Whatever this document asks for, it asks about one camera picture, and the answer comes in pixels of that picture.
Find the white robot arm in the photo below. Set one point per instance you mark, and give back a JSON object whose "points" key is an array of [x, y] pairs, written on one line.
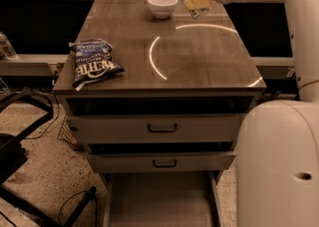
{"points": [[277, 161]]}

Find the clear bottle at left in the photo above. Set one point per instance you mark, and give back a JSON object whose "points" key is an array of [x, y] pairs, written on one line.
{"points": [[7, 52]]}

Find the white ceramic bowl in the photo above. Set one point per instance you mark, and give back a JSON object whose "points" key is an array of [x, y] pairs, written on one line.
{"points": [[162, 9]]}

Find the blue chip bag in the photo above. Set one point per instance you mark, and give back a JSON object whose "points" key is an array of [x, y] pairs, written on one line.
{"points": [[93, 62]]}

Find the upper grey drawer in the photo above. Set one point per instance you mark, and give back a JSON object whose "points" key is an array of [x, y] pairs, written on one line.
{"points": [[89, 129]]}

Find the grey drawer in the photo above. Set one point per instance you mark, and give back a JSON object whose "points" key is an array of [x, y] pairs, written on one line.
{"points": [[160, 162], [89, 129]]}

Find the grey drawer cabinet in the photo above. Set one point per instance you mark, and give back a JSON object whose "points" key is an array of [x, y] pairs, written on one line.
{"points": [[173, 66]]}

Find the middle grey drawer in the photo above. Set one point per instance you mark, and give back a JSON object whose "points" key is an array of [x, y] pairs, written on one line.
{"points": [[160, 162]]}

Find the open bottom drawer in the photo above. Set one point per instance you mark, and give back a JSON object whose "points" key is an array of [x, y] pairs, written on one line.
{"points": [[163, 199]]}

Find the wire mesh basket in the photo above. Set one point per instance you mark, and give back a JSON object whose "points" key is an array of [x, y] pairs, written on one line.
{"points": [[65, 135]]}

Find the black chair frame left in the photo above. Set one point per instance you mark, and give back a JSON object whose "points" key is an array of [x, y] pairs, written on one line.
{"points": [[13, 156]]}

